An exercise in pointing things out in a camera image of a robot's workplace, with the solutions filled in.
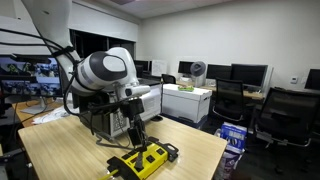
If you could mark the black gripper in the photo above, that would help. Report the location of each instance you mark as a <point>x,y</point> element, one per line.
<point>132,110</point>

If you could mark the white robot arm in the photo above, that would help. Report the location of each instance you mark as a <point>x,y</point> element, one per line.
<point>87,76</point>

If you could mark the black and silver microwave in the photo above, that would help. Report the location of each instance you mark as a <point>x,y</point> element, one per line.
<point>109,117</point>

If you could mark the yellow black power strip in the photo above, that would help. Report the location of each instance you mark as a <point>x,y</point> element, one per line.
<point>137,165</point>

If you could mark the white storage box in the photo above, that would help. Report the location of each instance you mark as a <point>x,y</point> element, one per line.
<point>192,105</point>

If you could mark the small black chair back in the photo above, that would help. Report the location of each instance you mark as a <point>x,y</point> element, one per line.
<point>168,79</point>

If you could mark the green object on box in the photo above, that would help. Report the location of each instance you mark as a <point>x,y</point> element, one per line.
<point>186,88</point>

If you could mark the white whiteboard sign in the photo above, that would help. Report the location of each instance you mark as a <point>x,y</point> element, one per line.
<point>159,67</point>

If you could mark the white papers on desk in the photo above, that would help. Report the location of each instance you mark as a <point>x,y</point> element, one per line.
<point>56,114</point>

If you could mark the black monitor behind fan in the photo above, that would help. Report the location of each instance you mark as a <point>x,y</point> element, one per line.
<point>184,67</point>

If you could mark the grey desk fan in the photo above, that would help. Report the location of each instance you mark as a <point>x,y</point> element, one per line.
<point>197,70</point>

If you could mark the blue white cardboard box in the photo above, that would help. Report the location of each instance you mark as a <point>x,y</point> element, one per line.
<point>235,135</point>

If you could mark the black mesh office chair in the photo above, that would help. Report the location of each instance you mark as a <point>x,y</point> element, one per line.
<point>229,100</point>

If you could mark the black monitor centre right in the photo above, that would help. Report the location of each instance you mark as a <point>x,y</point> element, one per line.
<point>250,75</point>

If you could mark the left computer monitor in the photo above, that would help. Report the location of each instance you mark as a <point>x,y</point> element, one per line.
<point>45,88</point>

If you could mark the black office chair right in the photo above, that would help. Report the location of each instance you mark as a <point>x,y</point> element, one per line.
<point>287,117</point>

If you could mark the black monitor far right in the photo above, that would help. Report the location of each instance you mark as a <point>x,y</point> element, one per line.
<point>313,80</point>

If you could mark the black camera on stand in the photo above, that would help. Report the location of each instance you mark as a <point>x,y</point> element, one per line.
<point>24,67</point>

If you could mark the white wall thermostat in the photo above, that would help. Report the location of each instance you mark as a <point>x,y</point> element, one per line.
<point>294,80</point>

